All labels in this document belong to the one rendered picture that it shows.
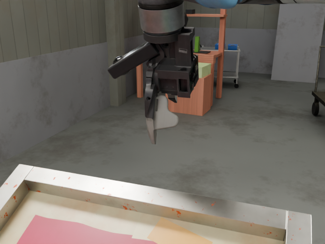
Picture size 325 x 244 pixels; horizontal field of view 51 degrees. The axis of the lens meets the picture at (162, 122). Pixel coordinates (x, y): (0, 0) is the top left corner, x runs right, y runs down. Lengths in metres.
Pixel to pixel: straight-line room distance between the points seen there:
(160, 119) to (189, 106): 4.96
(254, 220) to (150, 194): 0.19
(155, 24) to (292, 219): 0.38
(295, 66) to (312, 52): 0.46
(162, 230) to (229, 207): 0.13
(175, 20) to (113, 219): 0.37
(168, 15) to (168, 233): 0.37
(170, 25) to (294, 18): 8.13
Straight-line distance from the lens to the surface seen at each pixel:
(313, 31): 8.62
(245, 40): 9.20
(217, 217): 0.61
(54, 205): 0.74
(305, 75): 8.53
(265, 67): 9.22
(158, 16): 0.56
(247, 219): 0.61
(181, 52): 0.60
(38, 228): 0.72
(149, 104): 0.61
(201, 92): 5.45
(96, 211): 0.70
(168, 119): 0.62
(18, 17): 4.39
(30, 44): 4.51
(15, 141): 4.44
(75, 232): 0.68
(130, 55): 0.63
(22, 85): 4.42
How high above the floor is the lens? 1.72
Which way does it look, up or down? 19 degrees down
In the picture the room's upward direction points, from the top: straight up
